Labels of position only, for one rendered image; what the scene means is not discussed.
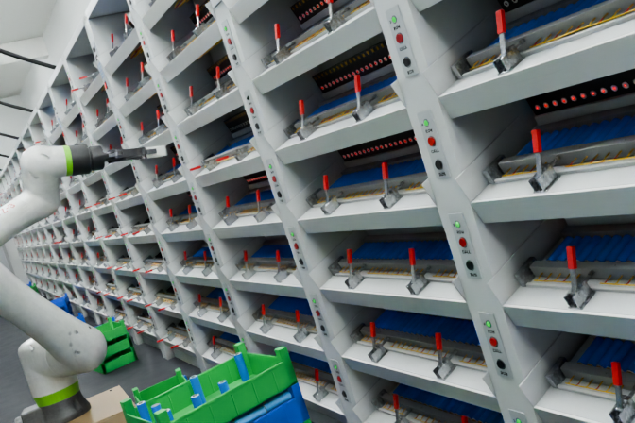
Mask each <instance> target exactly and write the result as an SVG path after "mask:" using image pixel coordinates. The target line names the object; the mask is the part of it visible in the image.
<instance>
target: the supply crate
mask: <svg viewBox="0 0 635 423"><path fill-rule="evenodd" d="M233 347H234V350H235V353H237V352H241V353H242V356H243V359H244V362H245V365H246V368H247V370H248V373H249V380H247V381H242V379H241V377H240V374H239V371H238V368H237V365H236V362H235V359H234V357H232V358H230V359H228V360H227V361H225V362H223V363H221V364H218V365H216V366H214V367H212V368H210V369H208V370H206V371H204V372H203V373H201V374H199V375H197V376H198V379H199V382H200V385H201V388H202V391H203V394H204V397H205V399H206V402H205V403H203V404H202V405H200V406H198V407H196V408H195V409H194V406H193V403H192V400H191V396H192V395H194V394H195V393H194V390H193V387H192V384H191V382H190V380H188V381H185V382H183V383H181V384H179V385H177V386H175V387H173V388H171V389H169V390H167V391H165V392H163V393H161V394H159V395H157V396H156V397H154V398H152V399H150V400H148V401H146V406H147V408H148V411H149V414H150V417H151V420H152V422H149V421H147V420H144V419H142V418H141V417H140V414H139V411H138V408H137V406H136V407H134V405H133V402H132V399H131V398H126V399H124V400H122V401H120V405H121V407H122V410H123V413H124V416H125V419H126V421H127V423H156V422H157V423H228V422H230V421H232V420H233V419H235V418H236V417H238V416H239V415H242V414H243V413H245V412H247V411H249V410H250V409H252V408H254V407H256V406H257V405H259V404H261V403H263V402H264V401H266V400H268V399H270V398H272V397H274V396H276V395H277V394H279V393H281V392H282V391H283V390H285V389H287V388H289V387H290V386H292V385H294V384H296V383H297V382H298V379H297V376H296V373H295V370H294V367H293V364H292V362H291V359H290V357H289V353H288V350H287V347H278V348H276V349H275V353H276V356H271V355H264V354H256V353H248V352H247V350H246V347H245V344H244V343H243V342H239V343H237V344H235V345H233ZM223 380H226V381H227V383H228V385H229V388H230V390H228V391H227V392H225V393H223V394H221V393H220V390H219V387H218V383H219V382H220V381H223ZM157 403H160V404H161V407H162V408H161V409H160V410H159V411H157V412H155V413H154V415H153V413H152V410H151V406H152V405H154V404H157ZM166 409H170V410H171V413H172V415H173V417H174V420H172V421H170V418H169V415H168V412H167V410H166ZM154 416H155V418H154ZM155 419H156V421H155Z"/></svg>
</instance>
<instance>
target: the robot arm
mask: <svg viewBox="0 0 635 423"><path fill-rule="evenodd" d="M164 155H167V149H166V145H163V146H153V147H141V148H131V149H115V150H114V149H110V150H109V151H107V152H106V153H104V152H103V149H102V147H101V146H100V145H95V146H89V147H88V145H87V144H81V143H80V140H79V139H77V143H76V144H74V145H65V146H46V145H34V146H31V147H30V148H28V149H27V150H26V151H25V152H24V153H23V155H22V157H21V158H20V168H21V173H22V179H23V192H22V193H21V194H20V195H18V196H17V197H15V198H14V199H12V200H11V201H10V202H9V203H7V204H6V205H4V206H3V207H1V208H0V247H1V246H2V245H3V244H5V243H6V242H7V241H9V240H10V239H11V238H13V237H14V236H16V235H17V234H19V233H20V232H22V231H23V230H25V229H26V228H28V227H30V226H32V225H34V224H35V223H37V222H39V221H41V220H43V219H44V218H46V217H48V216H50V215H52V214H53V213H55V212H56V211H57V209H58V208H59V206H60V188H59V178H61V177H69V176H77V175H82V177H83V178H84V175H86V174H90V173H91V170H93V171H95V170H103V169H104V167H105V161H107V162H108V163H114V162H119V161H131V160H139V159H141V158H143V159H148V158H158V157H164ZM0 316H1V317H3V318H5V319H6V320H8V321H9V322H10V323H11V324H12V325H14V326H15V327H17V328H18V329H20V330H21V331H23V332H24V333H25V334H27V335H28V336H29V337H31V338H30V339H28V340H27V341H25V342H24V343H22V344H21V345H20V347H19V349H18V355H19V358H20V361H21V364H22V367H23V369H24V372H25V375H26V380H27V383H28V386H29V389H30V392H31V395H32V397H33V399H34V400H35V402H36V403H37V404H35V405H32V406H30V407H27V408H24V409H23V411H22V412H21V416H20V417H19V416H18V417H17V418H15V420H14V422H13V423H67V422H69V421H72V420H74V419H76V418H78V417H80V416H82V415H84V414H85V413H87V412H88V411H89V410H90V409H91V408H92V407H91V403H90V402H89V401H88V400H87V399H86V398H85V397H84V396H83V395H82V394H81V391H80V389H79V384H78V377H77V374H83V373H88V372H91V371H93V370H95V369H96V368H98V367H99V366H100V365H101V364H102V363H103V361H104V359H105V357H106V354H107V349H108V347H107V341H106V339H105V337H104V335H103V334H102V332H101V331H100V330H98V329H96V328H94V327H92V326H90V325H88V324H86V323H84V322H83V321H81V320H79V319H77V318H75V317H74V316H72V315H71V314H69V313H67V312H65V311H64V310H62V309H61V308H59V307H57V306H56V305H54V304H53V303H51V302H50V301H48V300H47V299H45V298H44V297H43V296H41V295H39V294H38V293H37V292H35V291H34V290H33V289H31V288H30V287H29V286H27V285H26V284H25V283H24V282H22V281H21V280H20V279H18V278H17V277H16V276H15V275H14V274H12V273H11V272H10V271H9V270H8V269H7V268H6V267H5V266H4V265H3V264H2V263H0Z"/></svg>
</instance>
